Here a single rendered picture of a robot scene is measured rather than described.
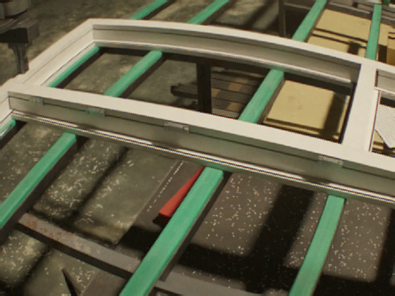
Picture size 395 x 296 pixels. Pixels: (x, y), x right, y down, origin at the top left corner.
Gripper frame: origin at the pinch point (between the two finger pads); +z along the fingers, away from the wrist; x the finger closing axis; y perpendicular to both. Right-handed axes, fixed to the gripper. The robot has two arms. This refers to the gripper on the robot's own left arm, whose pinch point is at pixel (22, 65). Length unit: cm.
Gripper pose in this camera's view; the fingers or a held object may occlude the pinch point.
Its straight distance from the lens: 132.9
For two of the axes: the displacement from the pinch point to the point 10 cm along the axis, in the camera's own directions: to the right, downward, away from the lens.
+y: 3.9, -5.6, 7.3
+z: 0.3, 8.0, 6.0
